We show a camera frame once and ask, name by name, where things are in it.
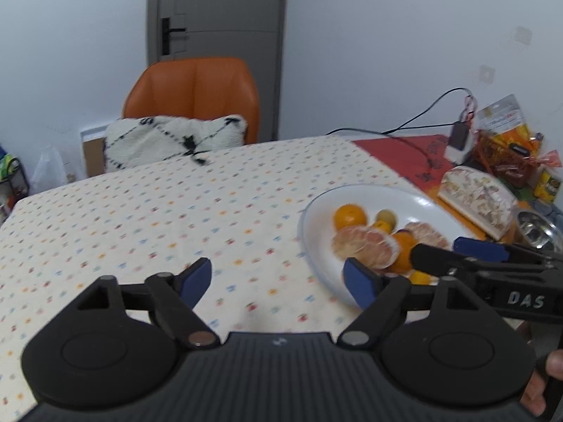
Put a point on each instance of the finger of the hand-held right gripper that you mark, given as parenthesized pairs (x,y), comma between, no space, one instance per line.
(479,248)
(435,258)

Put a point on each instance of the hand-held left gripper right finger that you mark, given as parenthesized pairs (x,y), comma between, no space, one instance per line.
(358,281)

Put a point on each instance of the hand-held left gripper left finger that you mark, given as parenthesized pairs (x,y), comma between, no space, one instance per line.
(193,281)

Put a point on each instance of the small orange kumquat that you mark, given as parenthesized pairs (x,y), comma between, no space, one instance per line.
(381,227)
(421,278)

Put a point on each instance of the peeled pomelo segment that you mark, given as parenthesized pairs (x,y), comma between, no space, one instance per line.
(429,234)
(365,246)

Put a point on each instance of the orange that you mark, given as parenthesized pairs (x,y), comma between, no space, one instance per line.
(349,216)
(402,250)

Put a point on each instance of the small yellow-green fruit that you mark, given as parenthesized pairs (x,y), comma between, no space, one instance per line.
(386,216)

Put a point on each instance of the white plate with blue rim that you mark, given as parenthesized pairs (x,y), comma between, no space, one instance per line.
(321,224)

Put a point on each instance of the person's right hand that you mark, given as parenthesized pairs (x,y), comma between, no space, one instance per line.
(534,393)

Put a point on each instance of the patterned tissue box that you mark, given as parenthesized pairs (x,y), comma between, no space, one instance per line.
(477,198)

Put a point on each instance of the steel bowl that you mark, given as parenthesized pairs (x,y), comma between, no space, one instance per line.
(539,231)

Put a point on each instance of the floral tablecloth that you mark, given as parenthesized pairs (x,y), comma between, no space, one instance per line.
(154,220)

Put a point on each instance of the red-brown snack bag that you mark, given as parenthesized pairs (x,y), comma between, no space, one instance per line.
(506,158)

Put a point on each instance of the black and white charger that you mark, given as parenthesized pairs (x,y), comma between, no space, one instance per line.
(459,140)

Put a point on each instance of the red table mat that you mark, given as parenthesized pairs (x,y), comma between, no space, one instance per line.
(396,154)

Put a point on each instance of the clear snack bag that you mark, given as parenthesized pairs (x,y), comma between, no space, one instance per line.
(501,116)

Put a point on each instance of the white cushion with black pattern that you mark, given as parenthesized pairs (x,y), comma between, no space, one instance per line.
(167,140)

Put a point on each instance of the white framed board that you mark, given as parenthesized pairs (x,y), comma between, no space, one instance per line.
(92,154)

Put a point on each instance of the clear plastic bag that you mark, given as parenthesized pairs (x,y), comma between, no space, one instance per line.
(46,171)

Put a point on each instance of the orange leather chair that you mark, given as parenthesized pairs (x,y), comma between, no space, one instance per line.
(189,88)

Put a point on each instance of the black side cart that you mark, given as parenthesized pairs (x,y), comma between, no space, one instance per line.
(11,184)

